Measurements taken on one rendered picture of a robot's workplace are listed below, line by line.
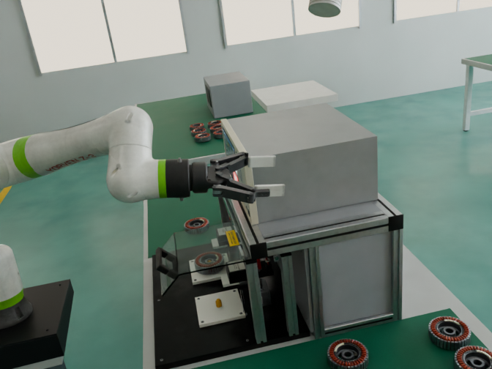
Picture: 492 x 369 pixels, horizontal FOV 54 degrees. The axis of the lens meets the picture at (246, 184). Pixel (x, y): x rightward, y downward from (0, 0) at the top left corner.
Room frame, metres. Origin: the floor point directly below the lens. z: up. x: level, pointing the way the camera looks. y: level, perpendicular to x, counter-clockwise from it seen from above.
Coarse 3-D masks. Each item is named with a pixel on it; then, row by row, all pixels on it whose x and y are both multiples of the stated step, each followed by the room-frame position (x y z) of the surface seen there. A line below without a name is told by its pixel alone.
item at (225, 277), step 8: (232, 264) 1.35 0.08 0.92; (240, 264) 1.34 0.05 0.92; (264, 264) 1.36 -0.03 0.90; (232, 272) 1.30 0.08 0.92; (240, 272) 1.31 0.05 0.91; (264, 272) 1.31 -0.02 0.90; (272, 272) 1.32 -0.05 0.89; (224, 280) 1.32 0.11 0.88; (232, 280) 1.30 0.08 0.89; (240, 280) 1.30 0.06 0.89
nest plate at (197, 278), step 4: (224, 268) 1.55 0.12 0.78; (196, 272) 1.54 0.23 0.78; (220, 272) 1.52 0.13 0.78; (224, 272) 1.52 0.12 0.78; (192, 276) 1.52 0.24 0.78; (196, 276) 1.52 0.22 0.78; (200, 276) 1.51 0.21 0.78; (204, 276) 1.51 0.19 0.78; (208, 276) 1.51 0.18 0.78; (212, 276) 1.50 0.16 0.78; (216, 276) 1.50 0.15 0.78; (192, 280) 1.49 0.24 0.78; (196, 280) 1.49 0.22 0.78; (200, 280) 1.48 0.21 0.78; (204, 280) 1.49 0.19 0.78; (208, 280) 1.49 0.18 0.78; (212, 280) 1.49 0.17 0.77
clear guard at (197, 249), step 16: (224, 224) 1.36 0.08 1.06; (176, 240) 1.29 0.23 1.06; (192, 240) 1.28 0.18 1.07; (208, 240) 1.27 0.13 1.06; (224, 240) 1.26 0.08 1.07; (240, 240) 1.24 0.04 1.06; (176, 256) 1.20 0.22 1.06; (192, 256) 1.19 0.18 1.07; (208, 256) 1.18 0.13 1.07; (224, 256) 1.17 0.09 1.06; (240, 256) 1.16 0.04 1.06; (160, 272) 1.21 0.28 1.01; (176, 272) 1.12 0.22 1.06; (192, 272) 1.11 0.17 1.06
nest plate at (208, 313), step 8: (208, 296) 1.39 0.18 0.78; (216, 296) 1.38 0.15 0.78; (224, 296) 1.37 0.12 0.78; (232, 296) 1.37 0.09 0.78; (200, 304) 1.35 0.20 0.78; (208, 304) 1.34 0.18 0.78; (224, 304) 1.33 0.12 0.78; (232, 304) 1.32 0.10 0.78; (240, 304) 1.32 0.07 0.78; (200, 312) 1.30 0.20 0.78; (208, 312) 1.30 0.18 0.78; (216, 312) 1.29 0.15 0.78; (224, 312) 1.29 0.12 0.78; (232, 312) 1.28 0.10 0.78; (240, 312) 1.28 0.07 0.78; (200, 320) 1.26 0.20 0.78; (208, 320) 1.26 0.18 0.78; (216, 320) 1.25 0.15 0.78; (224, 320) 1.25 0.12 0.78; (232, 320) 1.26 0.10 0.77
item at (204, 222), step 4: (188, 220) 1.97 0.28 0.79; (192, 220) 1.97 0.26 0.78; (196, 220) 1.97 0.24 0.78; (200, 220) 1.97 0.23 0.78; (204, 220) 1.95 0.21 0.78; (208, 220) 1.95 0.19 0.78; (184, 224) 1.94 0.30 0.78; (188, 224) 1.94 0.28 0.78; (192, 224) 1.96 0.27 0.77; (196, 224) 1.95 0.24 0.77; (200, 224) 1.94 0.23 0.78; (204, 224) 1.91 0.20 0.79; (208, 224) 1.92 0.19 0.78; (184, 228) 1.92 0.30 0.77; (188, 228) 1.90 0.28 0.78; (192, 228) 1.89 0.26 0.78
